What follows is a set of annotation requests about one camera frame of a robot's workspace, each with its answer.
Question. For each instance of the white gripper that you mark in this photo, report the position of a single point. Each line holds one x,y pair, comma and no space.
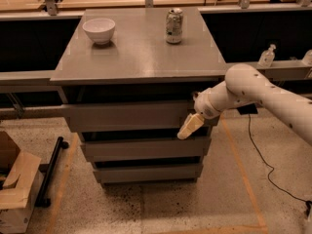
204,106

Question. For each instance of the grey top drawer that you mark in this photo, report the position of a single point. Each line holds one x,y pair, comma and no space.
128,116

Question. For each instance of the grey drawer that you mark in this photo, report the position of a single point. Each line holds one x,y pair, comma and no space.
140,149
128,116
123,175

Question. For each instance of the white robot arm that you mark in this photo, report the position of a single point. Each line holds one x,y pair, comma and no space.
244,85

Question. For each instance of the grey middle drawer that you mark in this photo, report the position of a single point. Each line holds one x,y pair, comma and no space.
140,149

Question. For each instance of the grey bottom drawer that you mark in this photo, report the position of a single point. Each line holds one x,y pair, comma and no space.
123,175

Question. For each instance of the grey drawer cabinet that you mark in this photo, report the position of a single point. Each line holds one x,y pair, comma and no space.
138,65

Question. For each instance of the open cardboard box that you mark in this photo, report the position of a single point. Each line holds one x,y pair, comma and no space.
21,181

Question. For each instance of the clear sanitizer bottle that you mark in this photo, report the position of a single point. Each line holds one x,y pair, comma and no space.
267,56

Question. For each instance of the crumpled drink can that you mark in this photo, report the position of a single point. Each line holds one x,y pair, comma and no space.
174,21

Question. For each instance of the white ceramic bowl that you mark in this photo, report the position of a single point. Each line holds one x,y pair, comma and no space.
100,31

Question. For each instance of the black metal tube stand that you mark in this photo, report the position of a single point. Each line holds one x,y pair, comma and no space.
47,170

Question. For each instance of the black bracket under rail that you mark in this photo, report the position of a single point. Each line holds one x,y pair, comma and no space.
247,109

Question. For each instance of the grey metal rail frame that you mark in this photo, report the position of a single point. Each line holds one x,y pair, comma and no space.
284,21

